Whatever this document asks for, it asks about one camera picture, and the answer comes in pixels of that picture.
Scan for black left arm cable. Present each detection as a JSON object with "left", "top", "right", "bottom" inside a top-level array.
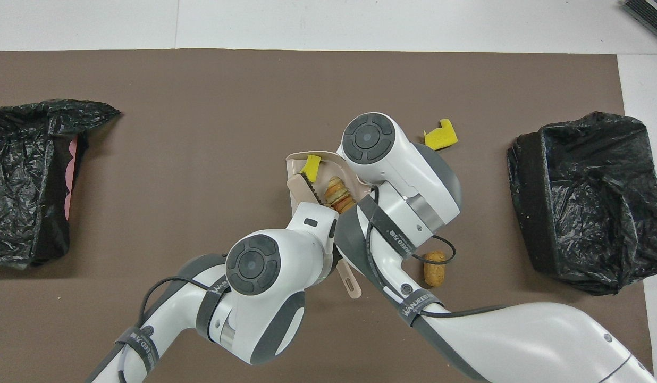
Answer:
[{"left": 116, "top": 277, "right": 228, "bottom": 383}]

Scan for small yellow sponge piece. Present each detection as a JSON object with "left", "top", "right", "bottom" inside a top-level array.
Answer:
[{"left": 301, "top": 154, "right": 322, "bottom": 179}]

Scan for beige plastic dustpan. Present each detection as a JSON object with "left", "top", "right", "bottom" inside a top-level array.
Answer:
[{"left": 285, "top": 151, "right": 373, "bottom": 216}]

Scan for striped orange bread piece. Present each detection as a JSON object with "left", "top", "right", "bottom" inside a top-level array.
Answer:
[{"left": 323, "top": 176, "right": 357, "bottom": 214}]

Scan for black bag-lined trash bin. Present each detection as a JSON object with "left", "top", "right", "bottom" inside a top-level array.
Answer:
[{"left": 507, "top": 111, "right": 657, "bottom": 296}]

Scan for brown table mat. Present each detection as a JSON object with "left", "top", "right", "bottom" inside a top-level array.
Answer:
[{"left": 0, "top": 49, "right": 655, "bottom": 383}]

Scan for large notched yellow sponge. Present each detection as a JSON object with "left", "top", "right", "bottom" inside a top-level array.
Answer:
[{"left": 424, "top": 118, "right": 459, "bottom": 149}]

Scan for pink bin with black bag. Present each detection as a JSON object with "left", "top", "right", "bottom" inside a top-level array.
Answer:
[{"left": 0, "top": 99, "right": 121, "bottom": 269}]

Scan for dark ribbed panel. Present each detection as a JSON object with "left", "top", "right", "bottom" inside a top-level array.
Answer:
[{"left": 622, "top": 0, "right": 657, "bottom": 46}]

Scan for beige hand brush black bristles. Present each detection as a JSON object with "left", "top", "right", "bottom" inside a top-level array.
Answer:
[{"left": 287, "top": 176, "right": 362, "bottom": 299}]

